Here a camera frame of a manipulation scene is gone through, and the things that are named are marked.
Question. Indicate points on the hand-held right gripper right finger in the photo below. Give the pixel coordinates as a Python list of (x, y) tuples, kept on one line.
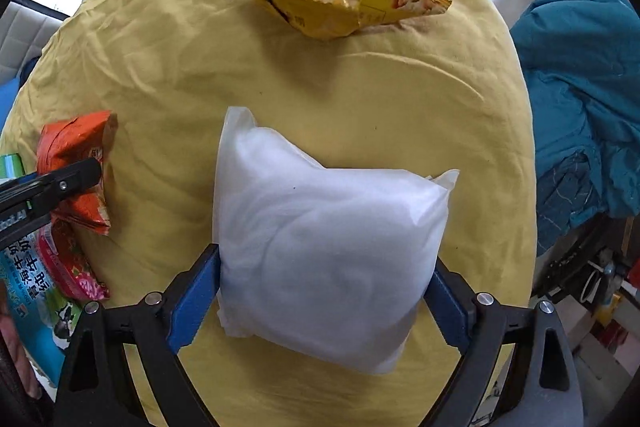
[(450, 312)]

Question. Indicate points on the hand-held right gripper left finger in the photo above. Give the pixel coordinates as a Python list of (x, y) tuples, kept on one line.
[(192, 307)]

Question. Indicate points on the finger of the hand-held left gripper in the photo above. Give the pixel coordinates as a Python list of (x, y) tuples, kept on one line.
[(70, 179)]

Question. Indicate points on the orange snack packet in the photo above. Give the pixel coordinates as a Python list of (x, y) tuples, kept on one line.
[(75, 142)]

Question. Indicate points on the white soft packet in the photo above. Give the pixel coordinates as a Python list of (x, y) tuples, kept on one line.
[(320, 257)]

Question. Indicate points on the green and white box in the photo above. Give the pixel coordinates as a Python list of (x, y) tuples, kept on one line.
[(9, 166)]

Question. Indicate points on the blue milk snack bag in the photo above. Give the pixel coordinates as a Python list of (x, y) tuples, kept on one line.
[(30, 287)]

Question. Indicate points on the red snack packet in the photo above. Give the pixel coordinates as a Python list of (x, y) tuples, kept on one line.
[(75, 267)]

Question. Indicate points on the yellow bedsheet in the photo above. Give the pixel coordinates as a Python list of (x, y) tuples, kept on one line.
[(165, 72)]

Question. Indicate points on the white padded headboard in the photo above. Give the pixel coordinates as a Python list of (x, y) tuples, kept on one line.
[(35, 27)]

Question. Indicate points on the teal blanket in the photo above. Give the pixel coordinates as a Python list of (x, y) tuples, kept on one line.
[(575, 82)]

